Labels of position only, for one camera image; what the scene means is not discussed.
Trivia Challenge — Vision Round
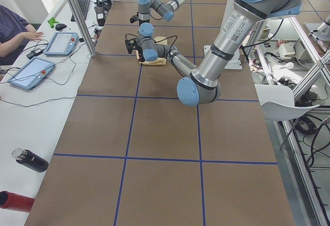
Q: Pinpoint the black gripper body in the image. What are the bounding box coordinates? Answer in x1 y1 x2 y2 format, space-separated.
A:
125 37 143 57
129 12 150 26

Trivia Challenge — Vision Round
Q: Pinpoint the cream printed t-shirt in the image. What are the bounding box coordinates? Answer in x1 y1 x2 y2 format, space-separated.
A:
135 36 168 66

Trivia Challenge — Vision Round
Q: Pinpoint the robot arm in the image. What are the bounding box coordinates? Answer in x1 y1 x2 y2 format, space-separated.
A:
130 0 187 25
125 0 303 106

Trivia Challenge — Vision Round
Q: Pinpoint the black keyboard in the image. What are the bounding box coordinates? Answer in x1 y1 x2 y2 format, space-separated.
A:
76 0 91 20

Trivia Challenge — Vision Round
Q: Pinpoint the far teach pendant tablet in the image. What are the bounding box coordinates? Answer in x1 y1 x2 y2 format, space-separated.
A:
43 32 79 56

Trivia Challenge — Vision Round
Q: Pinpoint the teach pendant tablet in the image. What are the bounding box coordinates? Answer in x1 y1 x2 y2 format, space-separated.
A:
8 57 55 91
43 32 79 56

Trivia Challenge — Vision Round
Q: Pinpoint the black computer mouse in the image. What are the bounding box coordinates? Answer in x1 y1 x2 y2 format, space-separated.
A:
55 23 67 31

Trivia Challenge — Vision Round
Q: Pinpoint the green plastic object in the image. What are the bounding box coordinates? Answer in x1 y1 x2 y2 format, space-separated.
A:
47 17 59 28

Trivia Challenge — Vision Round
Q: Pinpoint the near teach pendant tablet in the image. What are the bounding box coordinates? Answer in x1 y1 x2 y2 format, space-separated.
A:
8 57 55 91

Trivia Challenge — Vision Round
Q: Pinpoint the seated person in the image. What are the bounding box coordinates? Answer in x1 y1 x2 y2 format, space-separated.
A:
1 5 43 66

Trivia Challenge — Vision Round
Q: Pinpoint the black cylindrical bottle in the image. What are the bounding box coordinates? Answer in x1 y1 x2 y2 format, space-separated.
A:
11 148 48 173

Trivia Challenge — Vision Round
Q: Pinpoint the red cylinder bottle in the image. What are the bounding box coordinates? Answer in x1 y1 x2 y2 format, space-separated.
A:
1 191 35 213

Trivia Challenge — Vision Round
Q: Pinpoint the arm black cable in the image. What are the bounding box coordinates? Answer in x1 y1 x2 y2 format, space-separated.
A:
125 33 179 56

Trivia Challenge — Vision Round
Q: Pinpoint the grey aluminium frame post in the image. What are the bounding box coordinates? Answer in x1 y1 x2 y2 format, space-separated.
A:
67 0 96 57

